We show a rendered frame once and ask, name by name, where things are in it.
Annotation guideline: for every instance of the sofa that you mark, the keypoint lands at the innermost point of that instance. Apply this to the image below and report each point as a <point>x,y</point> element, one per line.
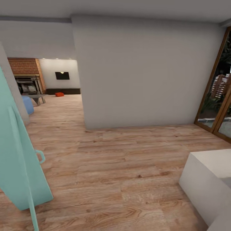
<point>28,104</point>

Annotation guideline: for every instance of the door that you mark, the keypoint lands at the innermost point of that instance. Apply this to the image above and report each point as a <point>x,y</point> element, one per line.
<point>214,113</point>

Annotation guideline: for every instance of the wood fireplace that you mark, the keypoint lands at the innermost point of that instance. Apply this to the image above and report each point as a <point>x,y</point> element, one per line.
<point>28,84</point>

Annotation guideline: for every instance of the standing mirror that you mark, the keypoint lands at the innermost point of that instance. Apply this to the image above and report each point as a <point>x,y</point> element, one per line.
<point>21,176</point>

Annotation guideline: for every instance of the wall mounted tv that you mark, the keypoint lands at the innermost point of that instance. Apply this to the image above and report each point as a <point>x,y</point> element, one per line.
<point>62,75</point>

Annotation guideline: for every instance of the coffee table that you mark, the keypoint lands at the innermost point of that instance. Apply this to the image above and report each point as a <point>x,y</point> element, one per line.
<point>36,98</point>

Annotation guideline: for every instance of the cabinet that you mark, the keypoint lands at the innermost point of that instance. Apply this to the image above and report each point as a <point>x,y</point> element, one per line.
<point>63,90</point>

